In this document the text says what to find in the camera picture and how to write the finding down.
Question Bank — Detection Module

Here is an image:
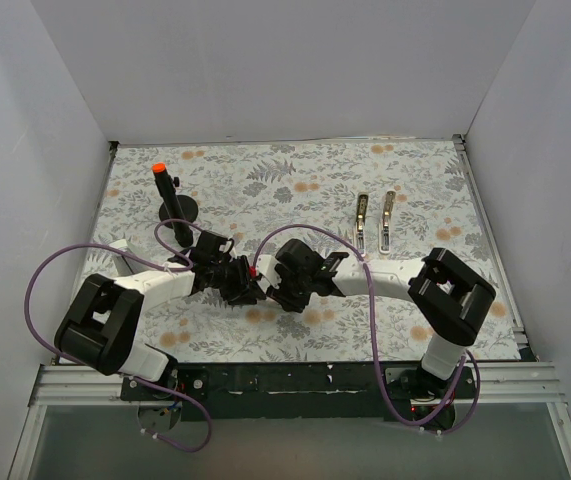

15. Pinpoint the green stapler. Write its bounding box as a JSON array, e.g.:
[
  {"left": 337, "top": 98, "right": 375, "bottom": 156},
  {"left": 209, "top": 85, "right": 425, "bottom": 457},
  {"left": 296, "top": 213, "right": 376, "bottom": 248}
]
[{"left": 353, "top": 192, "right": 369, "bottom": 255}]

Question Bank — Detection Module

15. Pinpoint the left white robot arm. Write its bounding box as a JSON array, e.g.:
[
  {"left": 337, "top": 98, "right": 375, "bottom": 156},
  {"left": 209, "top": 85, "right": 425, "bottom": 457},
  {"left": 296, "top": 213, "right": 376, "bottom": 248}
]
[{"left": 54, "top": 231, "right": 266, "bottom": 400}]

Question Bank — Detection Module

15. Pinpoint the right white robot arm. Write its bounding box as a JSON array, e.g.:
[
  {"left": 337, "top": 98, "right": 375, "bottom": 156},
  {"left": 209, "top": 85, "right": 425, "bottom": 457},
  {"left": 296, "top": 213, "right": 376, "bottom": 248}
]
[{"left": 256, "top": 239, "right": 496, "bottom": 398}]

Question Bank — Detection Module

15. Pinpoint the black stand orange cap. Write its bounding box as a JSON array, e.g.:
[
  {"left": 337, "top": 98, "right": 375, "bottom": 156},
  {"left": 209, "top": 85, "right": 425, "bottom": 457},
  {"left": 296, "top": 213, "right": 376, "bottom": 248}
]
[{"left": 151, "top": 163, "right": 199, "bottom": 248}]

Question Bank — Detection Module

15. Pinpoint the clear conical flask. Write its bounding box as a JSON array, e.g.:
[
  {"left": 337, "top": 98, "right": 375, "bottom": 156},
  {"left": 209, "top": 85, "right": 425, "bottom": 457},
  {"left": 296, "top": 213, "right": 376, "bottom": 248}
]
[{"left": 110, "top": 239, "right": 138, "bottom": 276}]

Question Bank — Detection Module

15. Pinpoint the floral table mat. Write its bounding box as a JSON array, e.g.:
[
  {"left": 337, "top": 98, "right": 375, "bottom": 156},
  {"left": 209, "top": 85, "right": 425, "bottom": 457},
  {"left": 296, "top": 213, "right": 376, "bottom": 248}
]
[{"left": 82, "top": 141, "right": 503, "bottom": 362}]

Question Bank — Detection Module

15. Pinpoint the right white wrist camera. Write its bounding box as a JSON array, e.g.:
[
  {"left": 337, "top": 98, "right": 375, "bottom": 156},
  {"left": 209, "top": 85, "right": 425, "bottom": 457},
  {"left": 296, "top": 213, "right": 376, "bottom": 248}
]
[{"left": 254, "top": 254, "right": 281, "bottom": 292}]

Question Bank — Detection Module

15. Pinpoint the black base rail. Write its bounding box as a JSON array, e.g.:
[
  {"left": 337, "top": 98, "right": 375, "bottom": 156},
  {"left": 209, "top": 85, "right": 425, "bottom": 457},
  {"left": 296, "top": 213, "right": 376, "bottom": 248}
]
[{"left": 120, "top": 361, "right": 477, "bottom": 423}]

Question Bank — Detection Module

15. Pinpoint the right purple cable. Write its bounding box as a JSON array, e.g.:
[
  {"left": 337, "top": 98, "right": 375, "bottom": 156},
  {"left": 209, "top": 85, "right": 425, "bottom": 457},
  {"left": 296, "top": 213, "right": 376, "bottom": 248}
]
[{"left": 252, "top": 224, "right": 481, "bottom": 435}]

